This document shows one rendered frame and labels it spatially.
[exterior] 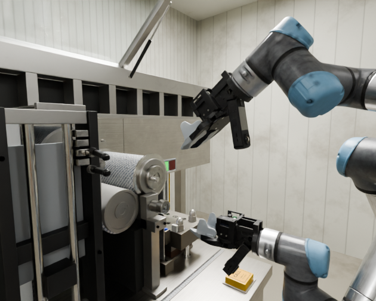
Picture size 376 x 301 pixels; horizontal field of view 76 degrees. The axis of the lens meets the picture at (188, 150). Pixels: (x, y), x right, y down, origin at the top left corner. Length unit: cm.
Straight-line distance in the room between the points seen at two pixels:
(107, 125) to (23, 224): 65
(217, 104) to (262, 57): 14
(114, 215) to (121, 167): 16
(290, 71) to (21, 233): 52
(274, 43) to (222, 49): 316
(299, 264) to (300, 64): 43
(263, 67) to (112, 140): 73
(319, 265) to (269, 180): 268
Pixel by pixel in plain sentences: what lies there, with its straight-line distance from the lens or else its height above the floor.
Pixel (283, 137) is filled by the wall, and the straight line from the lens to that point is 314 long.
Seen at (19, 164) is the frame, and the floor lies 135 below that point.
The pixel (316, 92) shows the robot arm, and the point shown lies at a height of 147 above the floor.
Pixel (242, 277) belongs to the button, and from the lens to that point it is 89.
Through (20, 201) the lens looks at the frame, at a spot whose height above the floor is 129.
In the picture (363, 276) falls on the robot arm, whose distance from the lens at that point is 64.
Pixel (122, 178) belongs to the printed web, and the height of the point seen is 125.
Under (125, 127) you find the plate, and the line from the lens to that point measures 110.
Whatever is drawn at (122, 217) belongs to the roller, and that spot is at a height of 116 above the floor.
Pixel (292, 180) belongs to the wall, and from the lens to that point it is 318.
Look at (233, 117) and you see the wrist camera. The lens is 55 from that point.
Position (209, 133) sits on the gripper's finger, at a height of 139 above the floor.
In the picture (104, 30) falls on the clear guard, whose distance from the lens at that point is 102.
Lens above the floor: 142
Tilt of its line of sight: 7 degrees down
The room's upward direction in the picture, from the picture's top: straight up
